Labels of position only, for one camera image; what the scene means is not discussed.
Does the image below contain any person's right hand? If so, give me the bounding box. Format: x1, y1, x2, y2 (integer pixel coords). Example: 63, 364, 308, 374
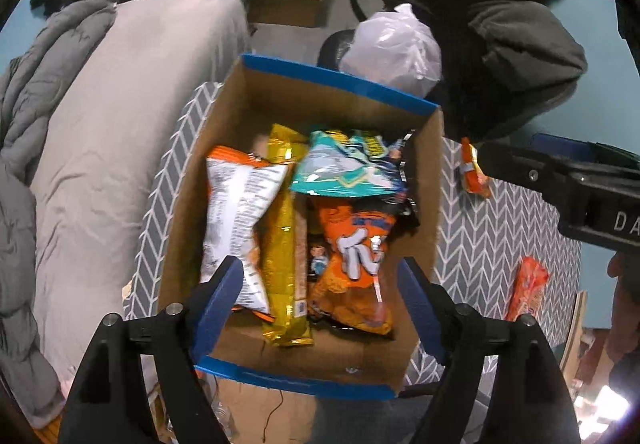
607, 251, 640, 280

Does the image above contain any wooden board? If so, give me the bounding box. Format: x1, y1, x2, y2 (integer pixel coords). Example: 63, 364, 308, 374
560, 291, 588, 377

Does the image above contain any black snack bag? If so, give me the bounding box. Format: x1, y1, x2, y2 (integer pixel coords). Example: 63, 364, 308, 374
395, 129, 421, 227

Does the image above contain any grey puffy jacket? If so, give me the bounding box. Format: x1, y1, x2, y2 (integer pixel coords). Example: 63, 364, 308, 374
0, 0, 121, 430

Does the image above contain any white-backed orange snack bag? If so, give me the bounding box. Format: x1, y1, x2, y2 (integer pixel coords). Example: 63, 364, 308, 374
200, 145, 291, 322

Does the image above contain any orange-red snack packet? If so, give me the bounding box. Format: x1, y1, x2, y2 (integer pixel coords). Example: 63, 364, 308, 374
505, 255, 550, 322

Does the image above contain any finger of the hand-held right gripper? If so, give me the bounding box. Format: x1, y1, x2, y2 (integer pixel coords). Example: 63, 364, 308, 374
477, 140, 591, 197
532, 133, 640, 165

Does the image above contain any gold long snack packet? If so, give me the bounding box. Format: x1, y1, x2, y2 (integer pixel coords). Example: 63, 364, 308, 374
262, 123, 315, 347

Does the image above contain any small red-orange snack bag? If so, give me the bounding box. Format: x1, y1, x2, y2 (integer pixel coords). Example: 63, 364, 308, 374
460, 137, 493, 199

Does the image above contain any large orange snack bag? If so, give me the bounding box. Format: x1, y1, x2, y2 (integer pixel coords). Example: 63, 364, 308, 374
306, 197, 401, 336

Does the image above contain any mattress with grey sheet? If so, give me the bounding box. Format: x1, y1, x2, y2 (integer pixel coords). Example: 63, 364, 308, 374
30, 0, 251, 375

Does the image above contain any teal snack bag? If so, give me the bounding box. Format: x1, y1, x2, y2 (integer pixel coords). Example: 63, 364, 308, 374
291, 128, 408, 197

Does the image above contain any black cable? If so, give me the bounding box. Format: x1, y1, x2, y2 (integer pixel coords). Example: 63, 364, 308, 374
260, 391, 286, 442

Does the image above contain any dark grey jacket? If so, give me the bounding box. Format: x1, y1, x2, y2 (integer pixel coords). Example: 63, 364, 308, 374
387, 0, 588, 142

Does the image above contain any white plastic bag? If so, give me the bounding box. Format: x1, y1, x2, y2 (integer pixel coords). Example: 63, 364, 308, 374
339, 3, 443, 99

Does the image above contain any blue cardboard box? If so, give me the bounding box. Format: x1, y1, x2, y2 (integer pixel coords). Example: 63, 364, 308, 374
159, 53, 445, 400

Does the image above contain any black office chair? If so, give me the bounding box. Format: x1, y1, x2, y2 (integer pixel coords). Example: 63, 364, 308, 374
317, 0, 436, 75

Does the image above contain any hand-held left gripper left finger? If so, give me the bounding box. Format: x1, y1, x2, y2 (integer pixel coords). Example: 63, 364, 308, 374
57, 255, 244, 444

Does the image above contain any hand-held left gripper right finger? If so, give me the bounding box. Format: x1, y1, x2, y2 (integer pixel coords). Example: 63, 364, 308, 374
398, 257, 583, 444

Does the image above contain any grey chevron fabric table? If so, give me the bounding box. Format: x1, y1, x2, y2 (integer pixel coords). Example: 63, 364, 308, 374
122, 82, 583, 387

